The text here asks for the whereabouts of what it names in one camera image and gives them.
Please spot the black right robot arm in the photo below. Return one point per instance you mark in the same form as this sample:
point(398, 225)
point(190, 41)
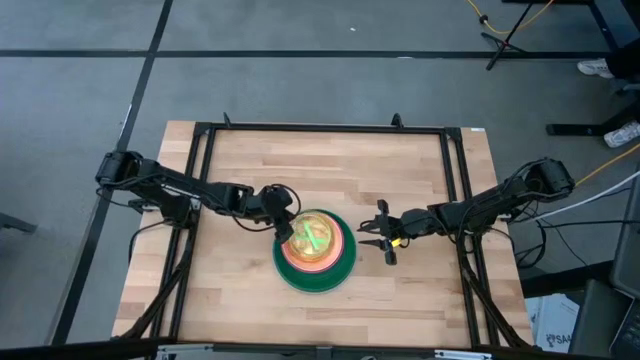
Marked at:
point(490, 202)

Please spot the black aluminium table frame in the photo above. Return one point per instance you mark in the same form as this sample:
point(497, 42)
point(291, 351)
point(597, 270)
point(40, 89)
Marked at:
point(325, 127)

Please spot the translucent light green plate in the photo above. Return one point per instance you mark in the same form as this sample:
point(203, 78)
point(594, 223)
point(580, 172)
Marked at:
point(312, 235)

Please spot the pink plastic bowl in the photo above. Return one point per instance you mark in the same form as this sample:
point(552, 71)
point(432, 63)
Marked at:
point(335, 265)

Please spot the black tripod stand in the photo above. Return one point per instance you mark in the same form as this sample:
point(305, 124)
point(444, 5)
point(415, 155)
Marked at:
point(502, 45)

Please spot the black furniture foot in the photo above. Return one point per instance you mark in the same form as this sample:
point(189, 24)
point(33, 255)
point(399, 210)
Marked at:
point(15, 222)

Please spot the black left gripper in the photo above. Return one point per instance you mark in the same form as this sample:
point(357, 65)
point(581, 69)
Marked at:
point(275, 202)

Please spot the person's white shoe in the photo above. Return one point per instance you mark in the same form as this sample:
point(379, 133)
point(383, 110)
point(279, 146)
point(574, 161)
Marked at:
point(595, 67)
point(622, 135)

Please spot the black desk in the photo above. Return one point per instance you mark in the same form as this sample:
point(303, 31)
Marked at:
point(617, 20)

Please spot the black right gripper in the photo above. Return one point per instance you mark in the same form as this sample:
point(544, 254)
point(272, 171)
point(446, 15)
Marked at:
point(410, 224)

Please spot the black case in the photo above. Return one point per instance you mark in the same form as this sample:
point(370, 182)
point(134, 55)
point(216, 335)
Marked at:
point(595, 320)

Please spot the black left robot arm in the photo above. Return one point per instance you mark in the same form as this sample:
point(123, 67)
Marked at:
point(160, 182)

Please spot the dark green plastic bowl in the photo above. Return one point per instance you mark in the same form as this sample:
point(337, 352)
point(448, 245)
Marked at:
point(320, 285)

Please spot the person's leg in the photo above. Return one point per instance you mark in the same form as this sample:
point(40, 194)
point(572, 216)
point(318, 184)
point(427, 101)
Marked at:
point(627, 60)

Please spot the white cardboard box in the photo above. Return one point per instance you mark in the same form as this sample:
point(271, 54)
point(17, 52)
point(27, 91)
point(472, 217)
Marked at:
point(555, 320)

